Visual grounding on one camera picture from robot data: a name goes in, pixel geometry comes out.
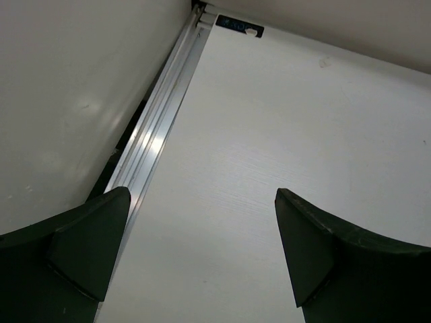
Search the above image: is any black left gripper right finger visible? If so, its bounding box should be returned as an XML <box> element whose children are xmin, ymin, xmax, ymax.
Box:
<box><xmin>275</xmin><ymin>188</ymin><xmax>430</xmax><ymax>322</ymax></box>

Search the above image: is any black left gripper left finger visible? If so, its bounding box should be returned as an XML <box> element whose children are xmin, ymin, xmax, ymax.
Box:
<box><xmin>1</xmin><ymin>186</ymin><xmax>131</xmax><ymax>322</ymax></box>

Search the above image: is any aluminium table edge rail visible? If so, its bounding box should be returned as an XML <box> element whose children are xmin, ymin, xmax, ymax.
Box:
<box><xmin>94</xmin><ymin>4</ymin><xmax>211</xmax><ymax>322</ymax></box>

